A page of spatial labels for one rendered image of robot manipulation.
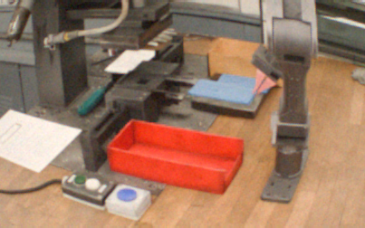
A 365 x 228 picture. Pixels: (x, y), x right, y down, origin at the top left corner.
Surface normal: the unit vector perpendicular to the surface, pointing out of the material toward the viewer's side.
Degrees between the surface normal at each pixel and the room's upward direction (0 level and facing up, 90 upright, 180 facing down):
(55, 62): 90
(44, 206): 0
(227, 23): 90
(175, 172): 90
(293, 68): 119
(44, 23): 90
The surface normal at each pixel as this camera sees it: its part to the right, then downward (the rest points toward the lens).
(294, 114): -0.17, 0.85
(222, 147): -0.39, 0.47
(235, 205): -0.04, -0.87
